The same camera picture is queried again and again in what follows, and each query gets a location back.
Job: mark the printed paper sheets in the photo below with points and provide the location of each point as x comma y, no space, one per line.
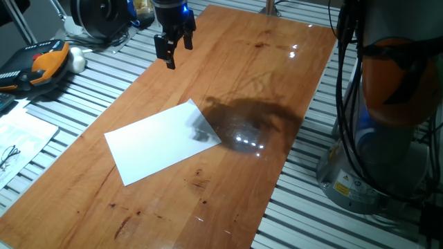
24,135

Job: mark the small white rounded object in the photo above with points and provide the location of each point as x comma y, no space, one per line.
77,60

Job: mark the white paper sheet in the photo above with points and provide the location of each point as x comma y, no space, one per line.
155,145

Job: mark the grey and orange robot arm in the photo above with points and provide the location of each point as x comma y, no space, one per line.
398,86

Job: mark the grey metal bar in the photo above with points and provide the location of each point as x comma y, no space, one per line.
20,22

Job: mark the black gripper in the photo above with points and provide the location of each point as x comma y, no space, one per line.
169,17

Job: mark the black eyeglasses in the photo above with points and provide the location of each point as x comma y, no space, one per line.
13,149

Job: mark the aluminium frame post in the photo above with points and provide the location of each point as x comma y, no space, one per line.
270,7

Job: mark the yellow snack bag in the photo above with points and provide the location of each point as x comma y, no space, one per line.
143,5

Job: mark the dark sleeved person forearm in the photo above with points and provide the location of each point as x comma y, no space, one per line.
14,10

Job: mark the wooden board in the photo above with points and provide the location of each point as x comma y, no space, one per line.
242,69

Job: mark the orange and black teach pendant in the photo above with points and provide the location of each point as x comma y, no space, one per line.
48,64

